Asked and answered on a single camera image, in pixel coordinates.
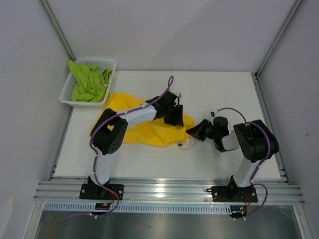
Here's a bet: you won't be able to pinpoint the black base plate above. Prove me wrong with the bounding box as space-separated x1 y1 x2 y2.
210 186 258 203
79 183 125 201

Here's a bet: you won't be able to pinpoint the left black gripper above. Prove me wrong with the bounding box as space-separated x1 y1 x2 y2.
163 104 183 126

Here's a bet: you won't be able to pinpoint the right aluminium corner post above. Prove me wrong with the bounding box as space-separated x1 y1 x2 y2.
255 0 305 78

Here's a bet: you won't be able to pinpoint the aluminium corner post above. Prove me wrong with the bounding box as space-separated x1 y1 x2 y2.
255 0 305 78
38 0 76 61

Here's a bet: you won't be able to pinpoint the white plastic mesh basket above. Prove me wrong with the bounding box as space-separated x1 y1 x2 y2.
59 57 117 109

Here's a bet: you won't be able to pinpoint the white slotted cable duct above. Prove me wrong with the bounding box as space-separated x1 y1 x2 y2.
43 202 231 215

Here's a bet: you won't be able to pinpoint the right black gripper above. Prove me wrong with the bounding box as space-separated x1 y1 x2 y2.
186 118 218 141

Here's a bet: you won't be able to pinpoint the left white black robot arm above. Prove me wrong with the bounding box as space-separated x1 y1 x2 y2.
80 90 183 199

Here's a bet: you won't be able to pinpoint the green fabric shorts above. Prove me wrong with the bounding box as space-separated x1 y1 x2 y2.
68 60 113 103

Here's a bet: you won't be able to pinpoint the yellow fabric shorts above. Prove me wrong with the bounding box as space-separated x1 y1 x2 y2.
95 93 194 147

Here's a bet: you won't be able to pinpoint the left aluminium corner post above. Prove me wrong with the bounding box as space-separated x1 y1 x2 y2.
38 0 76 61

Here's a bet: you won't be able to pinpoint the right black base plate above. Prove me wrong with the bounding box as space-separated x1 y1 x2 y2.
210 186 258 203

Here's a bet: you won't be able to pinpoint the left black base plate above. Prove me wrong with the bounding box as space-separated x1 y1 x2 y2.
79 183 125 201

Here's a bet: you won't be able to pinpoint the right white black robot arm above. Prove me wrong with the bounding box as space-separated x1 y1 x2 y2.
186 117 279 203

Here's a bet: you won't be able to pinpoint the aluminium mounting rail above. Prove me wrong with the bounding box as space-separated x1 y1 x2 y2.
33 178 305 205

